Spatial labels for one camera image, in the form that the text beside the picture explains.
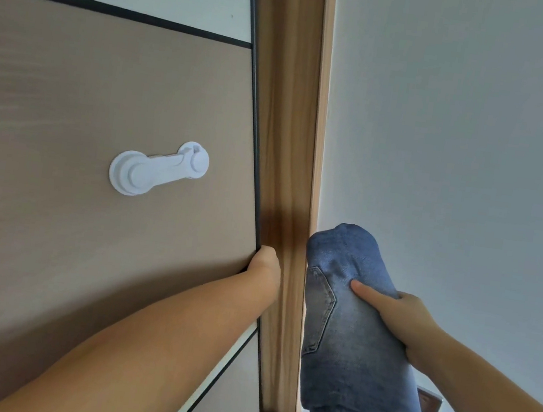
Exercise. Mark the brown wooden shelf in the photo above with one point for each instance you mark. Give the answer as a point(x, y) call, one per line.
point(429, 403)

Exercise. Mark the person's right hand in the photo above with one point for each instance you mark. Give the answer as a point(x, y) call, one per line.
point(403, 320)

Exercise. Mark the blue denim jeans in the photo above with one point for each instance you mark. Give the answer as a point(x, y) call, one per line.
point(352, 333)

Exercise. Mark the person's left forearm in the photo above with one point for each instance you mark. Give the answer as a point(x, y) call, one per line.
point(147, 351)

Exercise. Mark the white plastic child safety lock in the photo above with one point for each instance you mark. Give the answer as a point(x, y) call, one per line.
point(156, 169)

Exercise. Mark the wooden wardrobe frame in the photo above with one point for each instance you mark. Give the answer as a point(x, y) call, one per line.
point(286, 190)

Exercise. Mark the person's right thumb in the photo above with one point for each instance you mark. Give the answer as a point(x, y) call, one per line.
point(368, 295)

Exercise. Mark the beige sliding wardrobe door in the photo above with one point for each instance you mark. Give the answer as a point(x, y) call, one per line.
point(95, 140)

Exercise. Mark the person's left hand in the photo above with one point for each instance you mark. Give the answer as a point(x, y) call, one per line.
point(266, 267)

